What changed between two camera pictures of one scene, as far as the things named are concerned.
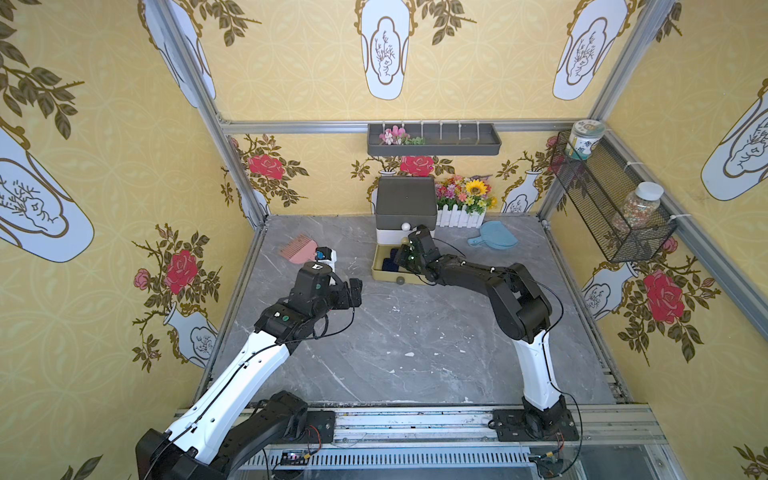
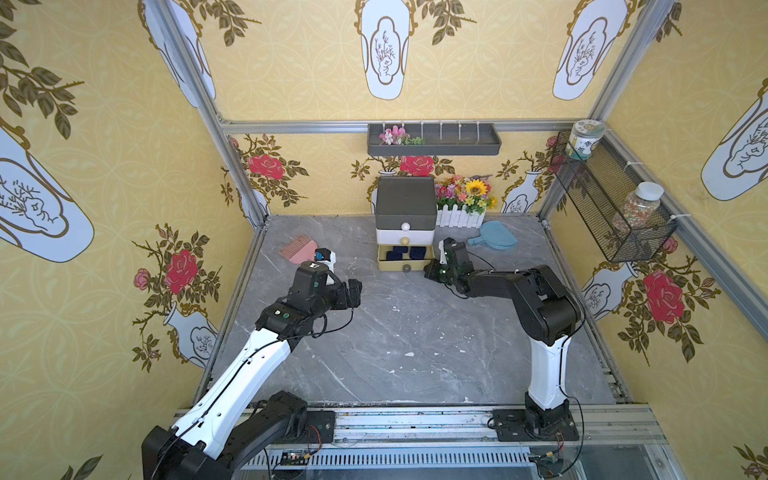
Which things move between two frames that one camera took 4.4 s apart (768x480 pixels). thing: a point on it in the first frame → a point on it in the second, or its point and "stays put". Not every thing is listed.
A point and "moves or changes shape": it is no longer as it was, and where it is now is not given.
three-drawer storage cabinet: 402,203 stays put
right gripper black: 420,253 → 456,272
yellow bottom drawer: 403,276 moves or changes shape
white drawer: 391,236 stays put
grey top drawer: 405,221 stays put
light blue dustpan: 494,235 stays put
